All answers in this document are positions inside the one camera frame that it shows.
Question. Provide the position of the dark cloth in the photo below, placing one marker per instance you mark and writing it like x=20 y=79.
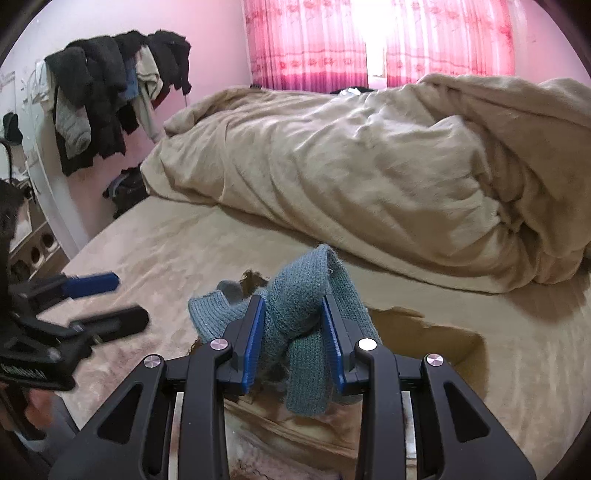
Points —
x=355 y=89

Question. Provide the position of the blue knitted sock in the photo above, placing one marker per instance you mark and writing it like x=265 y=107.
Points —
x=295 y=304

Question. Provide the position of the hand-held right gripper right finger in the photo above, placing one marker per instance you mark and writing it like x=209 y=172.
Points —
x=333 y=344

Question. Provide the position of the black bag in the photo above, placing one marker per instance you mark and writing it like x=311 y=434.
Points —
x=129 y=189

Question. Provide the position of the black hanging jacket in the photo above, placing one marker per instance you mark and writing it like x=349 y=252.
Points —
x=104 y=97

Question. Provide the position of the pink floral curtain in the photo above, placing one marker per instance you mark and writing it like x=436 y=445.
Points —
x=450 y=39
x=304 y=44

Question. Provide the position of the beige blanket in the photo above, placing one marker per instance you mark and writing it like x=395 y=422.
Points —
x=369 y=180

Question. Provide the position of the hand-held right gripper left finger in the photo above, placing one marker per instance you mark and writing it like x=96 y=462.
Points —
x=253 y=344

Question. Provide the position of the wooden cabinet with round holes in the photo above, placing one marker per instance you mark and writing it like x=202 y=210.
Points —
x=34 y=240

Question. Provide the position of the black hanging coat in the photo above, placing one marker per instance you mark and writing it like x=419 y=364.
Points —
x=171 y=57

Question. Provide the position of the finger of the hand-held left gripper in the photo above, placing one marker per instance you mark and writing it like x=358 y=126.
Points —
x=94 y=282
x=117 y=322

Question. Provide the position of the grey hanging sweater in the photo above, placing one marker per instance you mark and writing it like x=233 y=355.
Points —
x=74 y=124

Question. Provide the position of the beige hanging shirt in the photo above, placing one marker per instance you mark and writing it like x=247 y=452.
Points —
x=147 y=85

